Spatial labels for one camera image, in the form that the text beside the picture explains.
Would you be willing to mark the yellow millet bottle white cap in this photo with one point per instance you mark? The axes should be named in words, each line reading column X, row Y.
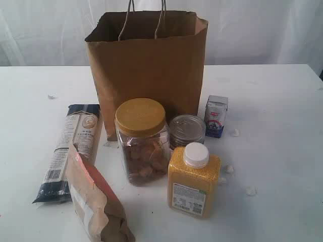
column 193, row 174

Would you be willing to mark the brown paper shopping bag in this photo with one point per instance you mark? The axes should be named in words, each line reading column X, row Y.
column 151, row 54

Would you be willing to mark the clear jar yellow lid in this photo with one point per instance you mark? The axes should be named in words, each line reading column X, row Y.
column 143, row 137

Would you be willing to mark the white crumb upper middle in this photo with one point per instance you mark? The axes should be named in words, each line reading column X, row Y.
column 229, row 169

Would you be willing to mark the small white blue milk carton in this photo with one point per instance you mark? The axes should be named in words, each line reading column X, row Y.
column 215, row 114

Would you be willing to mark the dark blue noodle packet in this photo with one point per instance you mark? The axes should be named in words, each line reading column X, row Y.
column 82, row 128

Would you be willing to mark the white crumb right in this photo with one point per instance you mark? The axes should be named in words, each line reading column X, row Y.
column 251, row 191

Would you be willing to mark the white backdrop curtain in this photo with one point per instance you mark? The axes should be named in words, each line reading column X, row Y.
column 52, row 33

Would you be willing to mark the brown kraft paper pouch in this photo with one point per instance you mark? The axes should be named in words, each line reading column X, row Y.
column 100, row 211

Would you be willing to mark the white crumb near carton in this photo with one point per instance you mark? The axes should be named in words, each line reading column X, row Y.
column 235, row 133

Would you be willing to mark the glass jar silver lid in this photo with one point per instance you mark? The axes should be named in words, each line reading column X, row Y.
column 185, row 129

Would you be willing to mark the white crumb lower middle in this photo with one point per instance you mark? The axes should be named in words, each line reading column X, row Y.
column 222, row 181

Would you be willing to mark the clear tape scrap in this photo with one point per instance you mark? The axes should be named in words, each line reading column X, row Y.
column 112, row 144

